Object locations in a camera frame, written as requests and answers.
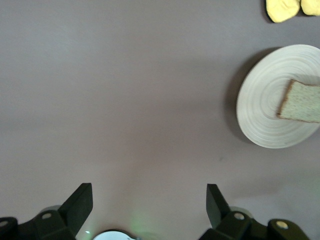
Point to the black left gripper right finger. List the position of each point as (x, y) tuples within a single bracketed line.
[(232, 227)]

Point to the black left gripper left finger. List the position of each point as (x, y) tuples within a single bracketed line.
[(62, 225)]

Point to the round wooden plate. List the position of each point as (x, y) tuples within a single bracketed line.
[(265, 100)]

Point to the slice of brown toast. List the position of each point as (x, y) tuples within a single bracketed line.
[(302, 102)]

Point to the yellow quilted oven mitt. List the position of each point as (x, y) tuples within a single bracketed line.
[(282, 10), (311, 6)]

